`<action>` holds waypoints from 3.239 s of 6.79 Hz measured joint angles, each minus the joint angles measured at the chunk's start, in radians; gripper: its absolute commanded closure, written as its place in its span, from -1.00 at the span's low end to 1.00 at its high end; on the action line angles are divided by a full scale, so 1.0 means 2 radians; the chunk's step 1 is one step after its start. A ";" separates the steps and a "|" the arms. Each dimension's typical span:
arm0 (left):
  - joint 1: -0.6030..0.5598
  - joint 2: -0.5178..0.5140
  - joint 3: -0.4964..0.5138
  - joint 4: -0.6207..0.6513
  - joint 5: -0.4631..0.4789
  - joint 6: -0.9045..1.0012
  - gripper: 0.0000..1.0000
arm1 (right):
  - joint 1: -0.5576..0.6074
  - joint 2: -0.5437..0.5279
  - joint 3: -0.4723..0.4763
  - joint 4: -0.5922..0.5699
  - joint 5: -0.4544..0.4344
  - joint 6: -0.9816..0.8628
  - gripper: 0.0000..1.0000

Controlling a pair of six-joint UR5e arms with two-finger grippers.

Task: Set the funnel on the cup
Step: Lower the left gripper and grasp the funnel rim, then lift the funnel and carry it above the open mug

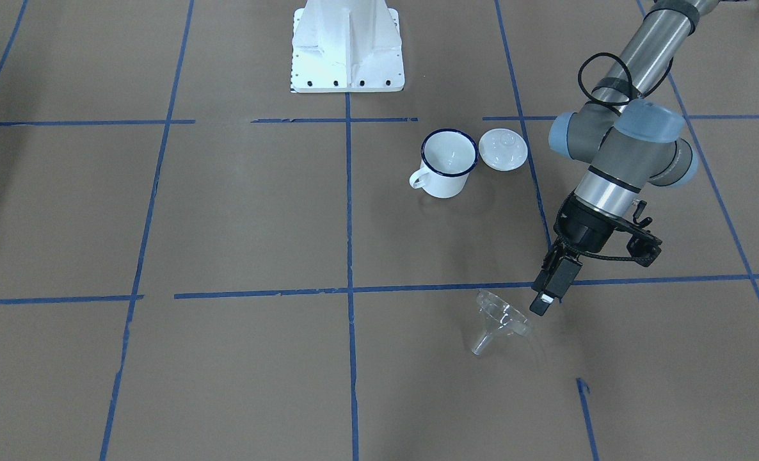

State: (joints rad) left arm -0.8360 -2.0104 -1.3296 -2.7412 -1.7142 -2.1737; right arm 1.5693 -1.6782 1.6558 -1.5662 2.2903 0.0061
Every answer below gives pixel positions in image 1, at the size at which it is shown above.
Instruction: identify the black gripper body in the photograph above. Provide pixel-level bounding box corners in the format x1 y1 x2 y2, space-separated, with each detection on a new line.
553 192 626 254

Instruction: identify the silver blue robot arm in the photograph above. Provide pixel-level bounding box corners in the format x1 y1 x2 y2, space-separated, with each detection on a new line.
531 1 718 316

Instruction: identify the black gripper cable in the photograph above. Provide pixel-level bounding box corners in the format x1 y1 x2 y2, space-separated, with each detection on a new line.
577 53 675 107

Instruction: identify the clear plastic funnel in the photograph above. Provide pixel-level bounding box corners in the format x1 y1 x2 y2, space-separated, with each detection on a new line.
470 289 534 356

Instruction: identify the white mug lid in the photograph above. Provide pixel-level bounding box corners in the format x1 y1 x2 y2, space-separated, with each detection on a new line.
479 128 528 172

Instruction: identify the white enamel mug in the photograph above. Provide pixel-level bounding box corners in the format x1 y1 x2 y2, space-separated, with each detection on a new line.
409 129 479 199

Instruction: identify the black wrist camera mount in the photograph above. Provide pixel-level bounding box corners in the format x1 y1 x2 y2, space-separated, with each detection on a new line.
613 199 662 268

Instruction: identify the white pedestal column base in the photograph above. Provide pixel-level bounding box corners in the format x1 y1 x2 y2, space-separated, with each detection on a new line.
290 1 406 93

